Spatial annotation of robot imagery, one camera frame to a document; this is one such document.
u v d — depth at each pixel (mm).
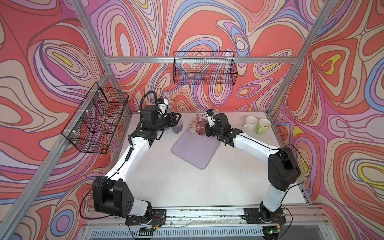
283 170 473
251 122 1028
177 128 1017
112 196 402
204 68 964
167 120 687
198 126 960
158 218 723
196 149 972
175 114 719
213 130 778
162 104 682
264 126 988
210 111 769
